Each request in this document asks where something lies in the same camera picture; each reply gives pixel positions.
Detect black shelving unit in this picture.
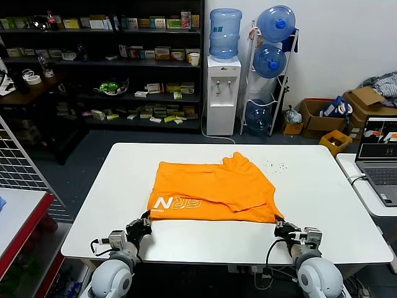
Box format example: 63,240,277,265
0,0,205,165

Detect white table with red edge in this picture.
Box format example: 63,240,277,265
0,187,56,280

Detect small white side table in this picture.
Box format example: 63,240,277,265
336,153,397,218

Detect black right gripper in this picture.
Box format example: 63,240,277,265
274,216,302,248

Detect grey plastic bag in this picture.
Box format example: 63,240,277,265
284,105,302,125

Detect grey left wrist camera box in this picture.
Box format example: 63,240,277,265
107,230,128,251

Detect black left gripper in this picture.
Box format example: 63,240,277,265
125,211,153,248

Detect grey open laptop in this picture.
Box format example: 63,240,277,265
355,115,397,208

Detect white power strip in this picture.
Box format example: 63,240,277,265
228,265,274,276

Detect orange t-shirt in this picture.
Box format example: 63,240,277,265
148,151,285,224

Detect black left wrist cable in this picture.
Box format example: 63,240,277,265
90,238,110,257

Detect blue bag with white handles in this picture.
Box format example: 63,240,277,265
319,95,354,119

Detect small yellow cardboard box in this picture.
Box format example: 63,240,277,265
282,122,304,137

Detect white dispenser power cable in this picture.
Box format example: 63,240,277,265
200,105,236,145

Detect blue plastic bottle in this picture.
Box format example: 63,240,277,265
76,42,89,61

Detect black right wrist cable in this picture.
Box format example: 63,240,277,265
265,237,293,289

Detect cardboard box with open flaps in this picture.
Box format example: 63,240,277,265
342,86,397,137

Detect black stand behind rack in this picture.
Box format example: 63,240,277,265
278,76,292,120

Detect clear plastic bottle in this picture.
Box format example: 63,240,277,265
37,52,50,74

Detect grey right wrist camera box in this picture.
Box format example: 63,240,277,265
301,227,323,248

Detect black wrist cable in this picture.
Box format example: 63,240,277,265
265,237,293,289
90,238,110,257

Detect blue water jug lying sideways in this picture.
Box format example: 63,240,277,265
244,99,274,137
256,5,297,43
252,43,287,79

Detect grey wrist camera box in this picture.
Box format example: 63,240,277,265
301,227,323,248
107,230,128,251

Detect open cardboard box red rim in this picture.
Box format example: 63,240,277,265
299,98,348,140

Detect black thermos bottle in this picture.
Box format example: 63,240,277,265
14,70,31,95

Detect large white table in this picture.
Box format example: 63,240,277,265
61,142,394,265

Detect cola bottle with red label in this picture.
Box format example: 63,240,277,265
45,10,60,31

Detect brown wooden desk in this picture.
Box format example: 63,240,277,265
0,71,68,106

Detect pile of grey blue clothes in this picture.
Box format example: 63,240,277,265
359,71,397,108

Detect yellow medicine box white label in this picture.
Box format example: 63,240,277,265
154,46,171,61

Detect white wire grid panel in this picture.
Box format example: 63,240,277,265
0,114,66,209

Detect silver metal bowl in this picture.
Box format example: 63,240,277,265
32,14,50,30

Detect white laptop cable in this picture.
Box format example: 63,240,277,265
347,174,367,186

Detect green and white bowl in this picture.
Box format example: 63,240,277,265
94,78,130,97

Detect yellow plastic bin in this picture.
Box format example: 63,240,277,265
319,130,354,158

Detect white water dispenser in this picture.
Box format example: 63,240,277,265
206,55,242,137

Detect upright blue water jug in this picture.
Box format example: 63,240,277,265
209,7,243,60

